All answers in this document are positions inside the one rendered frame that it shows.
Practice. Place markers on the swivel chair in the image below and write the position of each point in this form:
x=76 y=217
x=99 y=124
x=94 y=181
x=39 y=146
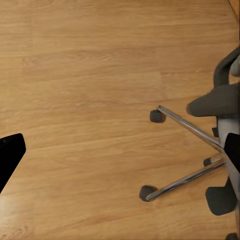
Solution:
x=223 y=102

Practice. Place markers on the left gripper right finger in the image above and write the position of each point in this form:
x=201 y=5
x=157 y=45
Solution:
x=232 y=149

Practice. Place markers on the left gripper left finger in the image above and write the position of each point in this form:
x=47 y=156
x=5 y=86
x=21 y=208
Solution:
x=12 y=150

